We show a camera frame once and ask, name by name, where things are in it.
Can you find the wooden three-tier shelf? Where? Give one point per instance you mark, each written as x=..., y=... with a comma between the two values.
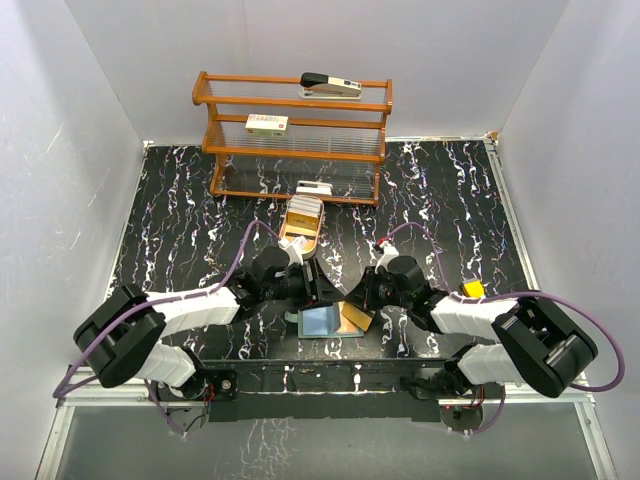
x=332, y=141

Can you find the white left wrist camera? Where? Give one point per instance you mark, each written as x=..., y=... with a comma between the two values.
x=298, y=249

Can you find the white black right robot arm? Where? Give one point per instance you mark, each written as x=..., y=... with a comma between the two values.
x=525, y=339

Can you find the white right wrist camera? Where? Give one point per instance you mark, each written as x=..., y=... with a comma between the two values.
x=387, y=252

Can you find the beige oval card tray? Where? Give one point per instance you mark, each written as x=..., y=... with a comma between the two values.
x=290, y=231

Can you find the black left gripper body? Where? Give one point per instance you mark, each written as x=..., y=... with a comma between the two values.
x=294, y=285

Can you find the stack of credit cards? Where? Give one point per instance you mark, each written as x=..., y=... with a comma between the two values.
x=304, y=212

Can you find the yellow grey small block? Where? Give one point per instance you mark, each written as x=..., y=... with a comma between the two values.
x=473, y=288

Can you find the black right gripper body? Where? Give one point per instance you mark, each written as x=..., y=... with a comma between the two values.
x=381, y=291

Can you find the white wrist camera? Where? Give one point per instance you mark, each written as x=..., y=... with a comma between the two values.
x=387, y=252
x=298, y=249

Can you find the brown gold credit card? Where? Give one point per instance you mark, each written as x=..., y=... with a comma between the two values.
x=356, y=316

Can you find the white red staples box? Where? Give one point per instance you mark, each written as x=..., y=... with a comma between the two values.
x=263, y=125

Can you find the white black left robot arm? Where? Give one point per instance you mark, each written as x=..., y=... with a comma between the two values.
x=122, y=338

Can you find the mint green card holder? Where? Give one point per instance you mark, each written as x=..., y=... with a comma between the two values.
x=324, y=322

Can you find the black front base bar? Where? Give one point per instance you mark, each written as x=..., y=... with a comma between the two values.
x=315, y=389

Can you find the black grey stapler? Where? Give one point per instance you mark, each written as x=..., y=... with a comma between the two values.
x=324, y=87

